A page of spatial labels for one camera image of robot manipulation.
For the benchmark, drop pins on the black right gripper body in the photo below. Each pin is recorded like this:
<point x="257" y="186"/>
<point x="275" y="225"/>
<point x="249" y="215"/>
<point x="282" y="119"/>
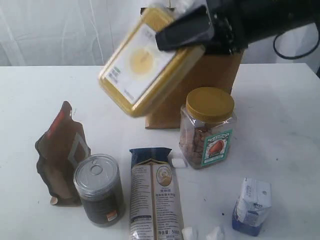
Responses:
<point x="225" y="33"/>

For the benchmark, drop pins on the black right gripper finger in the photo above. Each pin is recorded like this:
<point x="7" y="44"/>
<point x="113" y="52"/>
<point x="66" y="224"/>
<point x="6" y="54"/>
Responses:
<point x="195" y="27"/>

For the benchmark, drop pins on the yellow millet bottle white cap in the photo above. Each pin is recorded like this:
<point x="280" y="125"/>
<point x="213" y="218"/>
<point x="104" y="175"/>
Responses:
<point x="138" y="76"/>

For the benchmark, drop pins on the clear jar yellow lid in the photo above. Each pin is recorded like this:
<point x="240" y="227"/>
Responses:
<point x="207" y="122"/>

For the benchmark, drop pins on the dark can silver lid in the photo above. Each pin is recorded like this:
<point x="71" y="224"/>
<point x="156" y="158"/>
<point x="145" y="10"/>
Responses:
<point x="98" y="184"/>

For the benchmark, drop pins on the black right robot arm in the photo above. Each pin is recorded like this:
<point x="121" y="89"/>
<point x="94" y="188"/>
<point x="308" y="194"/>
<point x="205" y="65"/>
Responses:
<point x="272" y="17"/>

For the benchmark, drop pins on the brown paper bag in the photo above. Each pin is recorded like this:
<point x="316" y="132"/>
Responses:
<point x="211" y="70"/>

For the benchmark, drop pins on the white cube by pasta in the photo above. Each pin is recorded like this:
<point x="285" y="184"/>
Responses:
<point x="178" y="163"/>

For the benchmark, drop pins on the white blue salt packet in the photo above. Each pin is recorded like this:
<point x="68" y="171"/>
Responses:
<point x="252" y="206"/>

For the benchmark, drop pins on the brown standing pouch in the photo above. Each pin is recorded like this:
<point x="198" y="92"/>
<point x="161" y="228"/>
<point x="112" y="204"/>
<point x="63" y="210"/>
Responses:
<point x="61" y="148"/>

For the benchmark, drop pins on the long pasta packet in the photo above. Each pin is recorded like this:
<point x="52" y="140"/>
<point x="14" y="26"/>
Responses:
<point x="155" y="208"/>

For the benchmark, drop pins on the white lump bottom right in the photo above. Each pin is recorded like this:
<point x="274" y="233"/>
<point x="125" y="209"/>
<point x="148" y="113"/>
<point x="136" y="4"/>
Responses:
<point x="216" y="234"/>

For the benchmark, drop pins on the white lump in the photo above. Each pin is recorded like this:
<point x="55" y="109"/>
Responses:
<point x="216" y="234"/>
<point x="190" y="233"/>

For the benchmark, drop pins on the white lump bottom left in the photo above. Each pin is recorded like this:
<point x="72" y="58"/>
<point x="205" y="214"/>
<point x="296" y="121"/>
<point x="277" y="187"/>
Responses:
<point x="190" y="233"/>

